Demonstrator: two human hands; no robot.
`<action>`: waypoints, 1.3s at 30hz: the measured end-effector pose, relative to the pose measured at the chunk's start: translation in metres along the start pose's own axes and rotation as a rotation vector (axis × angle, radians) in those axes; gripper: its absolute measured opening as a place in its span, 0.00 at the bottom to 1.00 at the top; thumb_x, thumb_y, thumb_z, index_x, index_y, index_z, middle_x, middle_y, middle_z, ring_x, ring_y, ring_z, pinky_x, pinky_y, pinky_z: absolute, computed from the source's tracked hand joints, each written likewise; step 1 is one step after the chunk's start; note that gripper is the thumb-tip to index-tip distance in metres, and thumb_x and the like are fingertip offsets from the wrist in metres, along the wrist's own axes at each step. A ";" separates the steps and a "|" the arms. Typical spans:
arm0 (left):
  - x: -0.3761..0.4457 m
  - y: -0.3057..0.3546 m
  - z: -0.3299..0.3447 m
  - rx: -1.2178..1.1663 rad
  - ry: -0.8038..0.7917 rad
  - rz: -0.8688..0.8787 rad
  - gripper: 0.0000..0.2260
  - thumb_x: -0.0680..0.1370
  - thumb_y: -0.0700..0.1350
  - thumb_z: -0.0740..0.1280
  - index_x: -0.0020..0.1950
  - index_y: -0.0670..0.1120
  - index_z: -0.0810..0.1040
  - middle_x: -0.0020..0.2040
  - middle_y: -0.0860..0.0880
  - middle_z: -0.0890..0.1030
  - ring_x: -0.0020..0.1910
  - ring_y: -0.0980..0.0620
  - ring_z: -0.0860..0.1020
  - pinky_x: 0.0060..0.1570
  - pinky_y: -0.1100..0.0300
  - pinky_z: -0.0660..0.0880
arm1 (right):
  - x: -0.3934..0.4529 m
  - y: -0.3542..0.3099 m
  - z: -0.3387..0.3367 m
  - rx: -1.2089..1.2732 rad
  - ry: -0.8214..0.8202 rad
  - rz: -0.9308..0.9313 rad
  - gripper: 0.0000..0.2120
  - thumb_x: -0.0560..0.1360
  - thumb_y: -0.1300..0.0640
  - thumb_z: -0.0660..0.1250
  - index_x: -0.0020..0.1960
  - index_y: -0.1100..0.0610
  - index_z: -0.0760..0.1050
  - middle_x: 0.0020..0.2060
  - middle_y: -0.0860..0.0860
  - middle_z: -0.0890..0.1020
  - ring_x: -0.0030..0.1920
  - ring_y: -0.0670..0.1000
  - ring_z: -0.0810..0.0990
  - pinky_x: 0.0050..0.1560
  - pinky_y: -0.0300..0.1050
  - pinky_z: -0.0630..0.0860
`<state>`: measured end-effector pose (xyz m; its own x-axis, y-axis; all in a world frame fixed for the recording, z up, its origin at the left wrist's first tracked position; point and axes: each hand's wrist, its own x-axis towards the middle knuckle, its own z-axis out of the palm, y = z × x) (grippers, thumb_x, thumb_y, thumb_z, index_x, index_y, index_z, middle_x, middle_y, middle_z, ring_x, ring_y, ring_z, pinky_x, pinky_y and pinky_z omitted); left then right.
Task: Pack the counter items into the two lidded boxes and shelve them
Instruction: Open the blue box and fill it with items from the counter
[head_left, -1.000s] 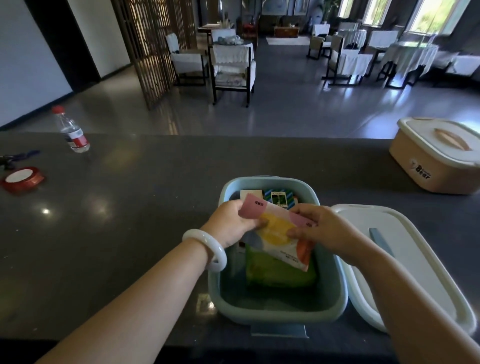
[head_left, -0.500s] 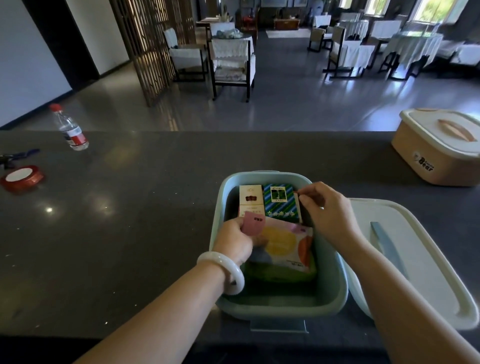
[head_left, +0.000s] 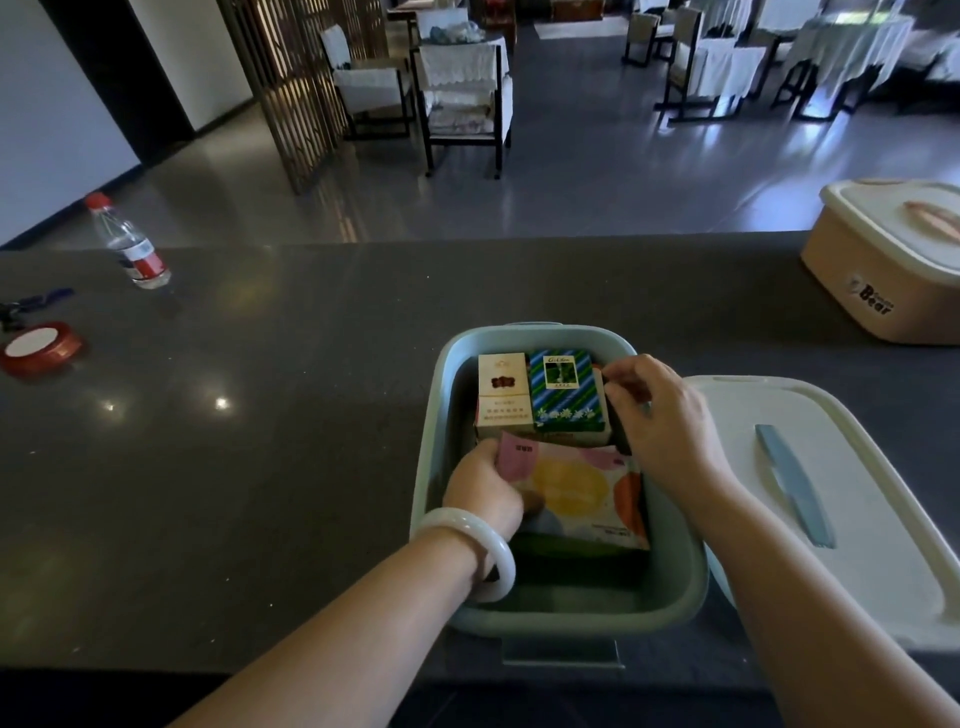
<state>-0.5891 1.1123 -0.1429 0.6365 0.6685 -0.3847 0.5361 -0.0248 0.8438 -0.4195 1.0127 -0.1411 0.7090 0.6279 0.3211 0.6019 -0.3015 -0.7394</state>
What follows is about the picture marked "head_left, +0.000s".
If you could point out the person's right hand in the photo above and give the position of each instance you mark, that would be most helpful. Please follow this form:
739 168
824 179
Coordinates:
675 435

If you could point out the person's left hand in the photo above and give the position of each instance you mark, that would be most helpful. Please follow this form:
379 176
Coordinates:
480 484

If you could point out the person's left thumb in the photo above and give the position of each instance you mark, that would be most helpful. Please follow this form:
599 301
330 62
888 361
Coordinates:
529 501

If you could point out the person's right thumb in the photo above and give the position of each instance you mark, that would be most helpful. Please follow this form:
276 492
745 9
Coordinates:
622 409

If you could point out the pink pastel patterned packet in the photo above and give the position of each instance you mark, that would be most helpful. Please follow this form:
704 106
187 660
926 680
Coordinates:
581 495

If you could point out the green blue striped cigarette pack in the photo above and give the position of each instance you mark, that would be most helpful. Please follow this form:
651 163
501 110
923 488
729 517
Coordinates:
566 394

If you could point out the person's left forearm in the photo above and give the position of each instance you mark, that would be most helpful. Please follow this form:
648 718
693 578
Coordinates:
360 630

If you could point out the person's right forearm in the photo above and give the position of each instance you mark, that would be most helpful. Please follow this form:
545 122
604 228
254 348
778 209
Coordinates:
810 622

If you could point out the white jade bangle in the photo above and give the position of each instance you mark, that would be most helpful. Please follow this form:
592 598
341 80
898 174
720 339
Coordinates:
495 547

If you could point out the cream and brown cigarette pack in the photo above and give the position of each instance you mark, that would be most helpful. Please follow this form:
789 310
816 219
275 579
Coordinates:
504 397

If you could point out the pale green plastic storage box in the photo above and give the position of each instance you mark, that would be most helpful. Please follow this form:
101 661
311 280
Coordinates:
675 570

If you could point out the beige storage box white lid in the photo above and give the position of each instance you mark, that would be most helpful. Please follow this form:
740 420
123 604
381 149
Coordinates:
877 262

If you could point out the dark chair with white cover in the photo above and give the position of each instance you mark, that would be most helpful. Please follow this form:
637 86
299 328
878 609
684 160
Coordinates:
709 67
461 94
643 36
367 86

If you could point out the light floor rug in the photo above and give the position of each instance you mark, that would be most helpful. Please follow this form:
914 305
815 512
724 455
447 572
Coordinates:
581 27

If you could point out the table with white tablecloth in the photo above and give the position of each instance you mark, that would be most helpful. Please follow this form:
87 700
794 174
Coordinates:
847 52

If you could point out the dark wooden table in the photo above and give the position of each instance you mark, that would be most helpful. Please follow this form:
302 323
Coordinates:
450 19

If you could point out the wooden lattice screen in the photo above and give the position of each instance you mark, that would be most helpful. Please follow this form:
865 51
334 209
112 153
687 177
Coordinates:
292 90

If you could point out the clear plastic water bottle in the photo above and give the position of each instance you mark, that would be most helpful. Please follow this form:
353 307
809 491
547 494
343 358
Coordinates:
131 247

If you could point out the red ribbon roll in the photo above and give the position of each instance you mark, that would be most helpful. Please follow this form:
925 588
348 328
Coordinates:
37 349

